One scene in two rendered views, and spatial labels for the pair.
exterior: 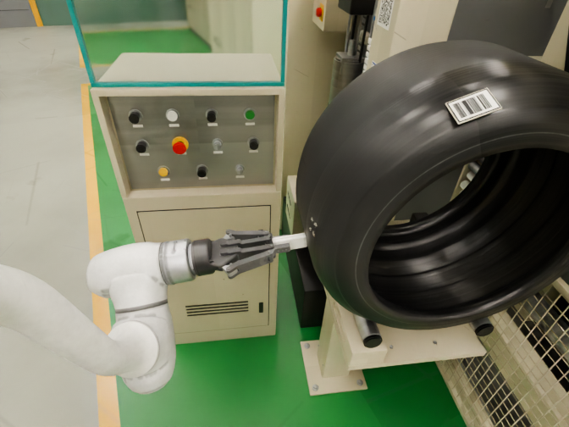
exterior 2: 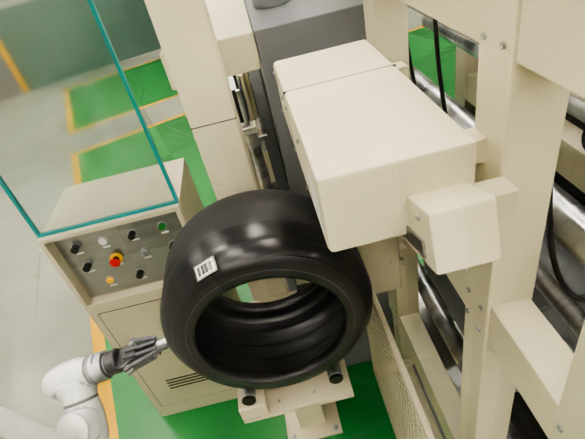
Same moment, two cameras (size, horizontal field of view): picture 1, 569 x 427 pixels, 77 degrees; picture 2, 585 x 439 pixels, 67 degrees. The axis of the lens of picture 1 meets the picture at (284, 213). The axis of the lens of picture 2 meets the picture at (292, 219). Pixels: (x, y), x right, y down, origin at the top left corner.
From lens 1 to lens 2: 0.85 m
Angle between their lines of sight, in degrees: 8
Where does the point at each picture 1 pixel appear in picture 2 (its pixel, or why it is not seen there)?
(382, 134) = (171, 286)
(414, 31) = (225, 178)
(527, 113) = (237, 266)
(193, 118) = (119, 238)
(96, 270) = (45, 383)
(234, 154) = (162, 255)
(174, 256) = (90, 366)
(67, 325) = (15, 426)
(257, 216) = not seen: hidden behind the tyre
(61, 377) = not seen: outside the picture
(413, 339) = (298, 391)
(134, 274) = (68, 382)
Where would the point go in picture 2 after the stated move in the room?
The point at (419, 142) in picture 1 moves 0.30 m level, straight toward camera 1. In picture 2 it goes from (186, 291) to (104, 400)
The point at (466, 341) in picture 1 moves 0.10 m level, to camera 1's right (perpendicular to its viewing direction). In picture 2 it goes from (340, 386) to (371, 383)
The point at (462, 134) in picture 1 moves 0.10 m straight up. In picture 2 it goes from (205, 284) to (191, 253)
